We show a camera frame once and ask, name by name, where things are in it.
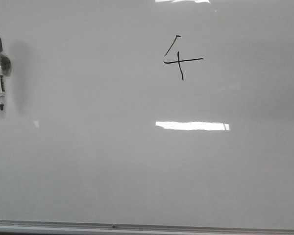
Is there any white whiteboard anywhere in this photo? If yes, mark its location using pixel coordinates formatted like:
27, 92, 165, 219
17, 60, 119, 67
0, 0, 294, 230

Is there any aluminium whiteboard frame rail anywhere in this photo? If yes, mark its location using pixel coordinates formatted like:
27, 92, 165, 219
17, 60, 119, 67
0, 220, 294, 235

